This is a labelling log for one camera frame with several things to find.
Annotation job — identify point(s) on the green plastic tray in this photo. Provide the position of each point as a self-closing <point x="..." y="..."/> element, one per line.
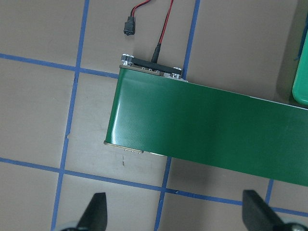
<point x="300" y="86"/>

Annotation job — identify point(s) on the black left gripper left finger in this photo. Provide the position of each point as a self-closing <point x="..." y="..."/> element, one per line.
<point x="94" y="217"/>

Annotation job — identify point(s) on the green conveyor belt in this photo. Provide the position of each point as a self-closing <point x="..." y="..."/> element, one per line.
<point x="156" y="111"/>

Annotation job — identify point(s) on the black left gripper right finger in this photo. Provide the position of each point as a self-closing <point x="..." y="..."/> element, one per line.
<point x="257" y="215"/>

